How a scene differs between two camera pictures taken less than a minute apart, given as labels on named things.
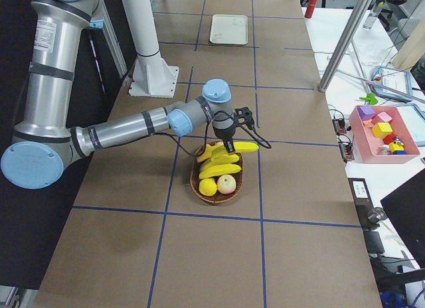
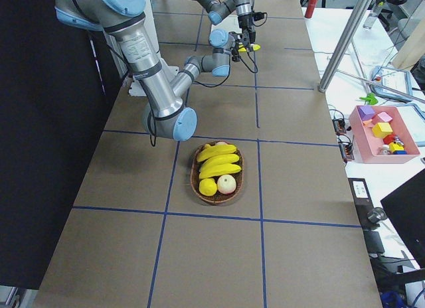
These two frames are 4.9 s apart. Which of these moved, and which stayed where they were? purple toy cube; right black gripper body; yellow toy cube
Moved: right black gripper body
Stayed: yellow toy cube; purple toy cube
